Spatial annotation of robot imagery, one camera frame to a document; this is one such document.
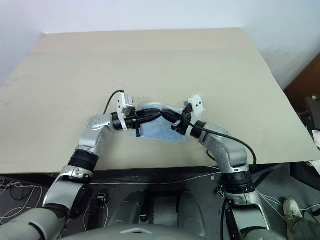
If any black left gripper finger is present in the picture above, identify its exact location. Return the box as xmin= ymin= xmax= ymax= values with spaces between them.
xmin=144 ymin=113 xmax=164 ymax=124
xmin=143 ymin=107 xmax=164 ymax=117

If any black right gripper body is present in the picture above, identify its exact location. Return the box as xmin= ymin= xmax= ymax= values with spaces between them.
xmin=170 ymin=105 xmax=194 ymax=135

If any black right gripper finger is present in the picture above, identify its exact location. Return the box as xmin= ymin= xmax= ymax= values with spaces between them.
xmin=162 ymin=108 xmax=185 ymax=119
xmin=160 ymin=113 xmax=181 ymax=125

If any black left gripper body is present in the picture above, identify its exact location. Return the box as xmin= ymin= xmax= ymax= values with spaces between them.
xmin=124 ymin=109 xmax=148 ymax=138

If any light blue towel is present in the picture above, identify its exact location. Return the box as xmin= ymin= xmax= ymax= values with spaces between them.
xmin=133 ymin=101 xmax=189 ymax=144

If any metal buckle clip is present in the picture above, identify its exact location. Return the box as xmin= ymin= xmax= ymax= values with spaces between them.
xmin=215 ymin=184 xmax=227 ymax=200

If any black clamp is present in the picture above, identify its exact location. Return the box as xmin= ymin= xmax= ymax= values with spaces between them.
xmin=95 ymin=192 xmax=109 ymax=210

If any dark rounded robot leg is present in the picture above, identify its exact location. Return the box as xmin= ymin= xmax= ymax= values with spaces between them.
xmin=109 ymin=190 xmax=148 ymax=227
xmin=177 ymin=190 xmax=209 ymax=238

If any grey robot torso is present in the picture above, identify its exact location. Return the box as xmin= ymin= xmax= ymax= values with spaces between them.
xmin=59 ymin=223 xmax=209 ymax=240

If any dark box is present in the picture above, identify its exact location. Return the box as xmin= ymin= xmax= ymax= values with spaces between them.
xmin=303 ymin=93 xmax=320 ymax=131

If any white sneaker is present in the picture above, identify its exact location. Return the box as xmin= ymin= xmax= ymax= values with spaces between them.
xmin=283 ymin=197 xmax=304 ymax=221

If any grey trouser leg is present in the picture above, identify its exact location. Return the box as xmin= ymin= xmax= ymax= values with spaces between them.
xmin=285 ymin=216 xmax=320 ymax=240

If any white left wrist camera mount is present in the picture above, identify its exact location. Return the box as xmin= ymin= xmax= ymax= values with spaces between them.
xmin=115 ymin=90 xmax=136 ymax=131

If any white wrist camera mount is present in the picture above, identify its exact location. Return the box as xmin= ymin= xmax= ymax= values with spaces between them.
xmin=115 ymin=90 xmax=136 ymax=131
xmin=183 ymin=94 xmax=207 ymax=134

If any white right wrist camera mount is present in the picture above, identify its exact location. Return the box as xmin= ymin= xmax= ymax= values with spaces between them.
xmin=183 ymin=94 xmax=207 ymax=134

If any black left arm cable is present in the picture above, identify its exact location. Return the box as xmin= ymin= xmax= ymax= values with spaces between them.
xmin=103 ymin=90 xmax=125 ymax=115

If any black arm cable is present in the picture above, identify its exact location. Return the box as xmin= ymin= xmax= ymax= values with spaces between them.
xmin=103 ymin=90 xmax=125 ymax=115
xmin=184 ymin=111 xmax=259 ymax=166

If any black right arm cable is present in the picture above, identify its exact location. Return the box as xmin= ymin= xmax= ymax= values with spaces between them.
xmin=184 ymin=111 xmax=259 ymax=166

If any thin white cable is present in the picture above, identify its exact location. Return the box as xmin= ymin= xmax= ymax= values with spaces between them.
xmin=88 ymin=172 xmax=222 ymax=186

